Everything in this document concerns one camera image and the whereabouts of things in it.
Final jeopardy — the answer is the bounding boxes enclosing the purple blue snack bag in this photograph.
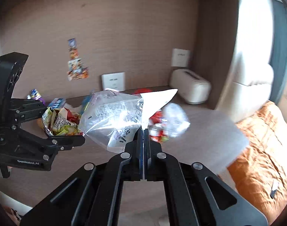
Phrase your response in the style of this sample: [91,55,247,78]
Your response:
[27,89,45,104]

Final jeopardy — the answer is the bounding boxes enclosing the yellow red snack wrapper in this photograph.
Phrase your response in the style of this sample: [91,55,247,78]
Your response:
[42,107,83,136]

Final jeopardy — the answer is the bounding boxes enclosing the clear printed plastic bag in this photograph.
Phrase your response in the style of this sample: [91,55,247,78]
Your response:
[78,89,177,153]

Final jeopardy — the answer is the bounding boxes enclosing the blue snack packet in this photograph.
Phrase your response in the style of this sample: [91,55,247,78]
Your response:
[48,98,66,110]

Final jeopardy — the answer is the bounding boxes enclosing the orange bed cover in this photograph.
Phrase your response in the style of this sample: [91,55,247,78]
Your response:
[228,101,287,224]

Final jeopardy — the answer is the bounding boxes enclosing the clear bottle red label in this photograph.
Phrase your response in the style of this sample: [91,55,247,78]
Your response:
[148,103,191,143]

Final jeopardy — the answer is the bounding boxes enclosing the cream padded headboard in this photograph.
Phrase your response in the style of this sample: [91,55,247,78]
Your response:
[216,63,275,123]

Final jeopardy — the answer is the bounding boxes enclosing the grey green curtain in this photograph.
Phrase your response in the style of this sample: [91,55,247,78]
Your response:
[270,0,287,104]

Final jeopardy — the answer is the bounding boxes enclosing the colourful wall stickers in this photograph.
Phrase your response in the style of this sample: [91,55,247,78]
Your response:
[68,38,88,81]

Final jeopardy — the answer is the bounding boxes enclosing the white wall socket panel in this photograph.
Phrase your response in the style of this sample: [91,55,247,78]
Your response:
[101,72,126,91]

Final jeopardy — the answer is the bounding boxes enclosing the white wall switch panel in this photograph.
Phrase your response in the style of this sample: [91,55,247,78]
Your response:
[171,48,191,67]

